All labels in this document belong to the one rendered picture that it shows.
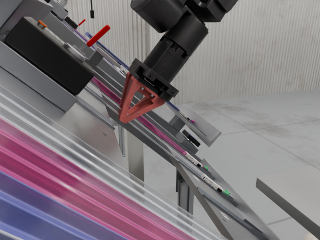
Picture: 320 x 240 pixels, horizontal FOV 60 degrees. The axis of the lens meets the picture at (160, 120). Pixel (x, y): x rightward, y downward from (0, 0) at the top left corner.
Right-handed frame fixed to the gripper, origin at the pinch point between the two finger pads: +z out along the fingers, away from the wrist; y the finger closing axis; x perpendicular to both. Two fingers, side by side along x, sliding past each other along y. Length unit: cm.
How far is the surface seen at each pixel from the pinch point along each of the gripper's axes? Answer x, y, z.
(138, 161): 31, -45, 20
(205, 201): 13.8, 13.3, 1.6
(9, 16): -19.4, 16.7, -5.1
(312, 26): 256, -308, -206
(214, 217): 13.7, 16.8, 1.9
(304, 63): 289, -308, -163
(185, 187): 36.4, -20.8, 12.2
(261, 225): 32.9, 8.7, 1.6
